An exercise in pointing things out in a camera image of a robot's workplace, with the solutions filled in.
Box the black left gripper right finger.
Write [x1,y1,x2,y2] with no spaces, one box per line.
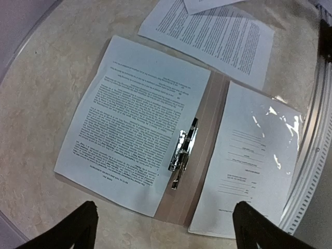
[232,201,314,249]

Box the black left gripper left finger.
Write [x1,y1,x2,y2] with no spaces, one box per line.
[18,201,99,248]

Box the pink paper folder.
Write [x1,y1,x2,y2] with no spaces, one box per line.
[152,71,230,226]

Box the dense text white sheet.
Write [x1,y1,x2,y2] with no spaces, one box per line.
[54,36,211,217]

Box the white paper stack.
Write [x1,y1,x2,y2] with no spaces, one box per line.
[138,1,274,90]

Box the angled printed white sheet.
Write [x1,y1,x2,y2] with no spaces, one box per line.
[183,0,244,15]

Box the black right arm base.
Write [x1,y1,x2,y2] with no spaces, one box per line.
[318,19,332,63]

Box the metal folder clip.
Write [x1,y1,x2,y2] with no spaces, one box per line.
[168,118,198,190]

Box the aluminium front rail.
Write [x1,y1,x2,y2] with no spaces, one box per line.
[279,58,331,235]

